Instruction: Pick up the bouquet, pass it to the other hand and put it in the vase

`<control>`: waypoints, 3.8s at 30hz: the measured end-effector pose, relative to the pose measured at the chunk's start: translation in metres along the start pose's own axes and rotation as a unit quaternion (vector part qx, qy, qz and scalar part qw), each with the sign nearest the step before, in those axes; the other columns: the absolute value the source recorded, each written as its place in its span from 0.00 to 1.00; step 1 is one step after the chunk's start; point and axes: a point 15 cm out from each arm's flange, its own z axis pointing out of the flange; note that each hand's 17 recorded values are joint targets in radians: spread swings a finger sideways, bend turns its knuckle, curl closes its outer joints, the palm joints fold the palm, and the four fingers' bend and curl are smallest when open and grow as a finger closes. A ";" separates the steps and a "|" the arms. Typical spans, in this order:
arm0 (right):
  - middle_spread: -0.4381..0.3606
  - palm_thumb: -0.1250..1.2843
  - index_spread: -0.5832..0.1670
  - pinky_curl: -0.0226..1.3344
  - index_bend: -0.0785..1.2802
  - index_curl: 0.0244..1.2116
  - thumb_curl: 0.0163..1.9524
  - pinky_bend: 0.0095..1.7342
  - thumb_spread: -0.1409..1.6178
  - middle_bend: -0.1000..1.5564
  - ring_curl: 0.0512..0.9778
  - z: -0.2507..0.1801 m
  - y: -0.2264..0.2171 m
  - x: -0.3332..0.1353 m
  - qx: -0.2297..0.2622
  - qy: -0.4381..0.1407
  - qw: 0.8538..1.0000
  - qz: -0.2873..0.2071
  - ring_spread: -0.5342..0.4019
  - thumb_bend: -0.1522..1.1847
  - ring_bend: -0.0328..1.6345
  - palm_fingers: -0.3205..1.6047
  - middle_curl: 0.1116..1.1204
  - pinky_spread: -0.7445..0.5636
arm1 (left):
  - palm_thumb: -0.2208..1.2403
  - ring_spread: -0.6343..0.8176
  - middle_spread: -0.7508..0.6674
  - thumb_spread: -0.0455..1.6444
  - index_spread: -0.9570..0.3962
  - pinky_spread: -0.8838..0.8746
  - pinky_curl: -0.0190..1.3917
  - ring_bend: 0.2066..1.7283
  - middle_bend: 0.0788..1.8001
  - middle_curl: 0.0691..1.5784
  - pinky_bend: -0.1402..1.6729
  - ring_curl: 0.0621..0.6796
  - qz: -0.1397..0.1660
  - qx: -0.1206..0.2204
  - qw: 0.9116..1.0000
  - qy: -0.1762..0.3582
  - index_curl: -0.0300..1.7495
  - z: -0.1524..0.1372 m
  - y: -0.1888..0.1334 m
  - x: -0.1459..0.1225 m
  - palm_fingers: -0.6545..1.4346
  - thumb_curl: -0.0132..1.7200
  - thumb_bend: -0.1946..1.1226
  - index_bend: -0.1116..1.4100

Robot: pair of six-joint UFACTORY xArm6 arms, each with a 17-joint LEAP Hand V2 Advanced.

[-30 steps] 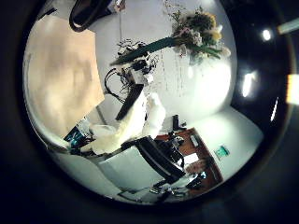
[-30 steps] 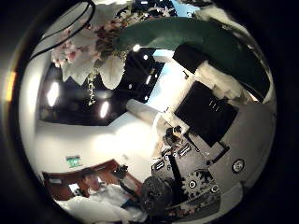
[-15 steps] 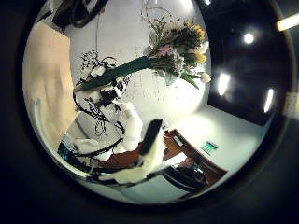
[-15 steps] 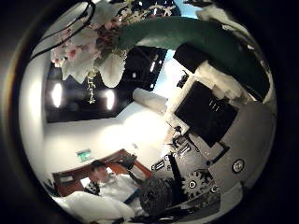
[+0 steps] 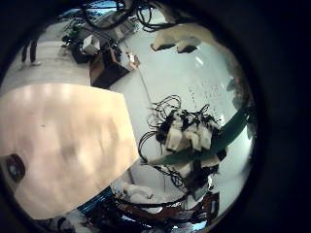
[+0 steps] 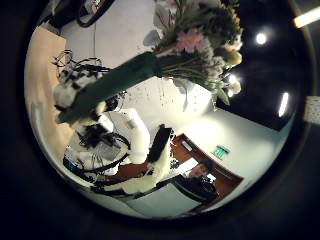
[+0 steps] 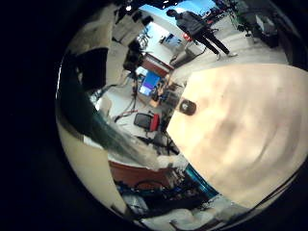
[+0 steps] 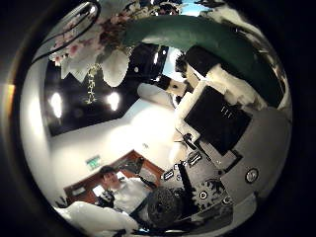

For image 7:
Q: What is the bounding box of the clutter of items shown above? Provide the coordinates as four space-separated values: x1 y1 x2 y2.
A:
57 50 162 171

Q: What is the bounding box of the clear glass vase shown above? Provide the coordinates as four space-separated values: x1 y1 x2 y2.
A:
178 97 198 117

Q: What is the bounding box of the blue lit computer monitor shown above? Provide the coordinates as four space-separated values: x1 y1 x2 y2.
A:
138 70 162 98

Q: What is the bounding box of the person in dark clothes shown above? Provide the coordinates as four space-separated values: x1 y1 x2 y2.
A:
166 8 239 62

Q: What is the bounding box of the red floor cable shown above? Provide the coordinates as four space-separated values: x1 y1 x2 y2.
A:
114 109 140 123

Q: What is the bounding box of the teal aluminium frame rail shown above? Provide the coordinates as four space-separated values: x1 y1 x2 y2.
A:
183 163 219 199

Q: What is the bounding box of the red brown wall cabinet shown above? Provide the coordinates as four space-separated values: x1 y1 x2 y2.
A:
140 52 175 79

